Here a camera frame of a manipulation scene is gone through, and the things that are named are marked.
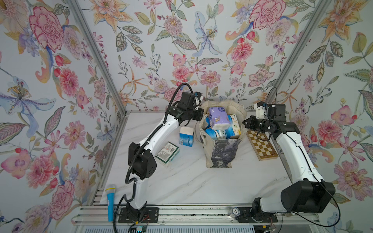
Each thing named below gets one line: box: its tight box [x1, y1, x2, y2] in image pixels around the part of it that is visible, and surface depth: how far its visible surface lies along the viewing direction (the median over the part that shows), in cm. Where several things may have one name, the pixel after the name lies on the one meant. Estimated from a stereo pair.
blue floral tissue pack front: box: [204, 126, 235, 140], surface depth 84 cm
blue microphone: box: [104, 183, 117, 222], surface depth 79 cm
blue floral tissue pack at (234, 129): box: [225, 114, 241, 139], surface depth 85 cm
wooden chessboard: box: [246, 130, 279, 162], surface depth 98 cm
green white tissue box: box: [154, 141, 180, 167], surface depth 92 cm
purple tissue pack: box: [207, 106, 231, 130], surface depth 84 cm
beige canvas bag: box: [199, 99, 248, 168], surface depth 83 cm
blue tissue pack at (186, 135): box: [179, 126, 195, 148], surface depth 95 cm
